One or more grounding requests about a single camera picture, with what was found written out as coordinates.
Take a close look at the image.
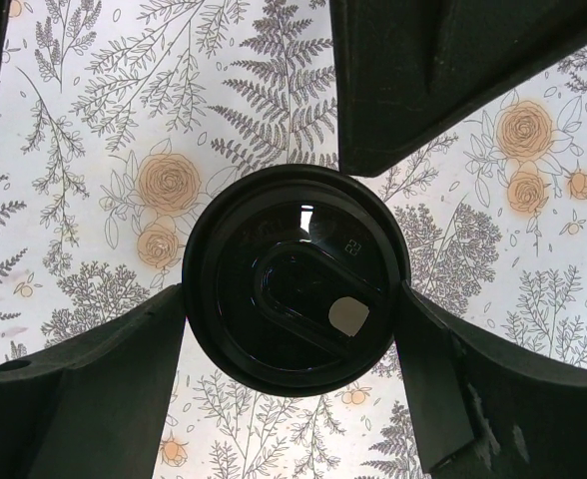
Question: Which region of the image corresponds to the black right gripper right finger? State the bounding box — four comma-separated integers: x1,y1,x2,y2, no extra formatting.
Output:
395,284,587,478

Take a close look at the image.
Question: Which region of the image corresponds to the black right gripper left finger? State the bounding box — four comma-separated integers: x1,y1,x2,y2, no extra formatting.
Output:
0,285,186,479

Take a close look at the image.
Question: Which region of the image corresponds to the black coffee cup lid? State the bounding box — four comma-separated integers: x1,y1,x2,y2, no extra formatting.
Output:
182,165,409,397

